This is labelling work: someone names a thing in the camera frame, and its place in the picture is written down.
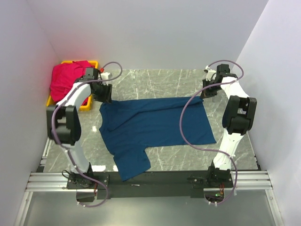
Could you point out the pink t shirt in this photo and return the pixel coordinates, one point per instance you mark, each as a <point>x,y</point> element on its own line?
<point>63,77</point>

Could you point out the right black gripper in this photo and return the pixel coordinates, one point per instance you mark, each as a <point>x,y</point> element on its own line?
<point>206,93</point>

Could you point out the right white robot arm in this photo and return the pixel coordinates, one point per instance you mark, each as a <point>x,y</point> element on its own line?
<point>238,116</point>

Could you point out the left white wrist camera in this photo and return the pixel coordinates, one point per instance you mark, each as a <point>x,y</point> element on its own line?
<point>106,76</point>

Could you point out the blue t shirt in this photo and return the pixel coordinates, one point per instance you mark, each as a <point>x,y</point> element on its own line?
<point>129,127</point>

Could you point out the black base beam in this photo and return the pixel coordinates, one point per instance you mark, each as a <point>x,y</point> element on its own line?
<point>162,184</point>

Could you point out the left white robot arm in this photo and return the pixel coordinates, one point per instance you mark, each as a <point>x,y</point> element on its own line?
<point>63,121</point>

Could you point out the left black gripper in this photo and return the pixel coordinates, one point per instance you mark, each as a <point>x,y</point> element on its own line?
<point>107,96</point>

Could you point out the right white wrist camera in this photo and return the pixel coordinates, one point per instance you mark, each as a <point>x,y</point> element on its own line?
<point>210,73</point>

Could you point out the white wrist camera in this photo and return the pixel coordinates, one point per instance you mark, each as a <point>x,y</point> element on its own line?
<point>210,73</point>
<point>106,76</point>

